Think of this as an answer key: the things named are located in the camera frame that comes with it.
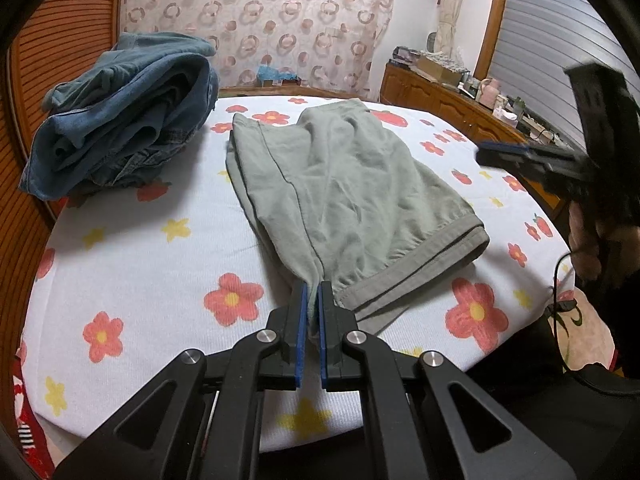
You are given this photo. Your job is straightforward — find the grey window blind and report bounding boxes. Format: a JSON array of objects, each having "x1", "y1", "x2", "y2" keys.
[{"x1": 487, "y1": 0, "x2": 622, "y2": 147}]

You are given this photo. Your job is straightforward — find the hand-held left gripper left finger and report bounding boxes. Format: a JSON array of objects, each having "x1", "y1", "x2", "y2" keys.
[{"x1": 52, "y1": 281, "x2": 308, "y2": 480}]

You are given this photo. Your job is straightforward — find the black cable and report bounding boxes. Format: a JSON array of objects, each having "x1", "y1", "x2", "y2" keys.
[{"x1": 546, "y1": 252, "x2": 628, "y2": 397}]

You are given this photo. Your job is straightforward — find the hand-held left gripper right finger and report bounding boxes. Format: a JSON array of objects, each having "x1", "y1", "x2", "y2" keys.
[{"x1": 318, "y1": 280, "x2": 577, "y2": 480}]

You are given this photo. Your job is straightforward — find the white lace curtain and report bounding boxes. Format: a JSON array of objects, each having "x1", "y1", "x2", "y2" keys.
[{"x1": 434, "y1": 0, "x2": 502, "y2": 61}]

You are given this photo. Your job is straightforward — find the wooden slatted wardrobe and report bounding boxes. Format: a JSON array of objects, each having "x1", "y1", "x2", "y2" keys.
[{"x1": 5, "y1": 0, "x2": 127, "y2": 341}]

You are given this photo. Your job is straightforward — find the grey-green pants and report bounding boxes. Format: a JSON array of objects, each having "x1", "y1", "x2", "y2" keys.
[{"x1": 225, "y1": 99, "x2": 491, "y2": 337}]

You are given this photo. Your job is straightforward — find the red striped cloth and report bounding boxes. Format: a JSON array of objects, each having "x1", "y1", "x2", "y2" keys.
[{"x1": 9, "y1": 342, "x2": 57, "y2": 468}]

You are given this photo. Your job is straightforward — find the person's dark clothing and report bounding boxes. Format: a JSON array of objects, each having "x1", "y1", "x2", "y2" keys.
[{"x1": 465, "y1": 305, "x2": 640, "y2": 480}]

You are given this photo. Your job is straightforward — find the pink container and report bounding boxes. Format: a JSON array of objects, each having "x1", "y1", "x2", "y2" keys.
[{"x1": 477, "y1": 77, "x2": 502, "y2": 107}]

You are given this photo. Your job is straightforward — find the person's right hand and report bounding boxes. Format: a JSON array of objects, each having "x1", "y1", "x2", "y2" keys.
[{"x1": 567, "y1": 200, "x2": 640, "y2": 281}]

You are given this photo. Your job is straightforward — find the wooden cabinet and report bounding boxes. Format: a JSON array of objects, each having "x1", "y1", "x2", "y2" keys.
[{"x1": 380, "y1": 60, "x2": 576, "y2": 211}]

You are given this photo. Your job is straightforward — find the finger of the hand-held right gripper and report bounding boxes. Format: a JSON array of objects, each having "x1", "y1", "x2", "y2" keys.
[{"x1": 475, "y1": 141, "x2": 583, "y2": 186}]

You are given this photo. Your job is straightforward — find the blue denim jeans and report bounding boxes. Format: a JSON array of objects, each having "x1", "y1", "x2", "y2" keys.
[{"x1": 20, "y1": 31, "x2": 221, "y2": 202}]

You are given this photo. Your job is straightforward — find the white flower-print bed sheet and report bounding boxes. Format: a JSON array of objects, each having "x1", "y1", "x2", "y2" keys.
[{"x1": 20, "y1": 95, "x2": 577, "y2": 453}]

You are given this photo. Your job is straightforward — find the cardboard box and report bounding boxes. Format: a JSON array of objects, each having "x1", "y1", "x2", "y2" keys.
[{"x1": 417, "y1": 55, "x2": 464, "y2": 84}]

